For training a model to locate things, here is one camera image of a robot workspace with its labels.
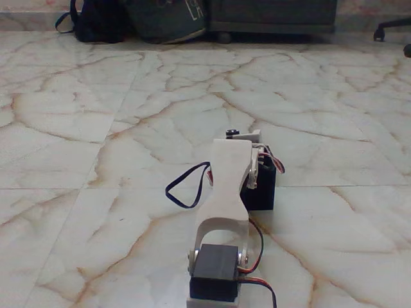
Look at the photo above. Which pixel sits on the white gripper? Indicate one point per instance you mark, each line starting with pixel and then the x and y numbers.
pixel 250 136

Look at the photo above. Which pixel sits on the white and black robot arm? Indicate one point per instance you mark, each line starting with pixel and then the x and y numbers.
pixel 229 179

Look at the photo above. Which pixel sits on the black box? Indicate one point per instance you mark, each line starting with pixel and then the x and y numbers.
pixel 265 192

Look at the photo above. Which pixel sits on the black cabinet caster wheel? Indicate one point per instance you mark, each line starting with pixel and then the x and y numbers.
pixel 224 37

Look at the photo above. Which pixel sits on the dark wooden cabinet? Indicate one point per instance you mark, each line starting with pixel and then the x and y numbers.
pixel 273 16

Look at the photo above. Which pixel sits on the grey green fabric bag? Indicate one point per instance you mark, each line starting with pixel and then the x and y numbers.
pixel 167 22

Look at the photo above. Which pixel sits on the black chair caster wheel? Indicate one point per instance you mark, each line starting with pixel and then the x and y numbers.
pixel 407 50

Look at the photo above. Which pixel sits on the black backpack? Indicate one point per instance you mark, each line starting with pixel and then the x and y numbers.
pixel 99 22

